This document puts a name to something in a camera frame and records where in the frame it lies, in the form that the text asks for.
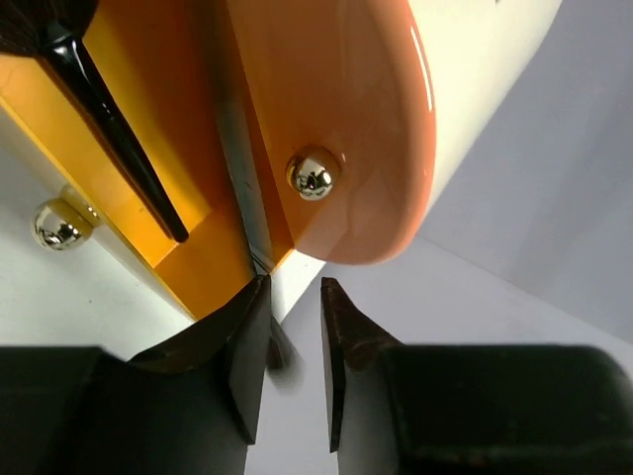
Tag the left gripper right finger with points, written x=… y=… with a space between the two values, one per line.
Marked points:
x=397 y=408

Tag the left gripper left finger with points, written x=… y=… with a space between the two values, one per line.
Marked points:
x=188 y=405

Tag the round beige orange organizer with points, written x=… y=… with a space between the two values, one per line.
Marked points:
x=359 y=113

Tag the black fan brush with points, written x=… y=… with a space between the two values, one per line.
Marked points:
x=52 y=33

